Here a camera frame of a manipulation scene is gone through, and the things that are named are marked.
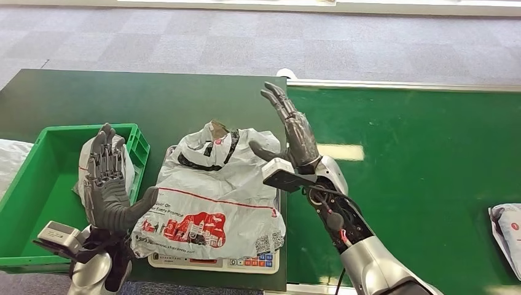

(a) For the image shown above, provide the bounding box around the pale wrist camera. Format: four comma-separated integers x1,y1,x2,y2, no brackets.
32,221,85,261
261,157,317,194

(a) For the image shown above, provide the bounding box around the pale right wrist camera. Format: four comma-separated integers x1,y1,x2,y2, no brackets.
261,157,317,194

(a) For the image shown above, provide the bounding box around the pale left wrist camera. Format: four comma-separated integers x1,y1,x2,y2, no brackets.
32,221,85,261

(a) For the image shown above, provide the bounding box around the grey courier bag red line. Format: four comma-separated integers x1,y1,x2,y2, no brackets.
488,202,521,283

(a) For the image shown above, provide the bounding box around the silver conveyor side rail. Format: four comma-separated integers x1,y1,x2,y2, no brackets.
288,79,521,93
264,283,359,295

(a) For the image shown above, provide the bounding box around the small grey courier bag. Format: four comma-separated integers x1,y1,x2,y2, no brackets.
73,135,136,205

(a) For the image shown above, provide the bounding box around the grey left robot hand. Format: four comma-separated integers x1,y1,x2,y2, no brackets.
83,123,160,233

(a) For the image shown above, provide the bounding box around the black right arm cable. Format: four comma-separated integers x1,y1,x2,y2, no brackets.
334,266,348,295

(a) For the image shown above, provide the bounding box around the green conveyor belt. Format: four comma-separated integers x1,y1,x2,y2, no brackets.
286,86,521,294

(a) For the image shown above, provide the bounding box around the white plastic bag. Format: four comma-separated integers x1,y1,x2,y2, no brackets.
0,138,34,200

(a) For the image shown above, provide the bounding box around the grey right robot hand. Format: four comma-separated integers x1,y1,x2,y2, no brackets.
249,81,323,175

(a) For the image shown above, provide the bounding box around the green plastic crate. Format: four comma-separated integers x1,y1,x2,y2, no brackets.
0,123,151,273

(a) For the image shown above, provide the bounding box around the electronic weighing scale steel tray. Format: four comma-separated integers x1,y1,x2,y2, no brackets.
147,144,283,275

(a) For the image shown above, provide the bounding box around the grey courier bag red cityscape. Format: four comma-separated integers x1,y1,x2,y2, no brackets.
131,120,286,261

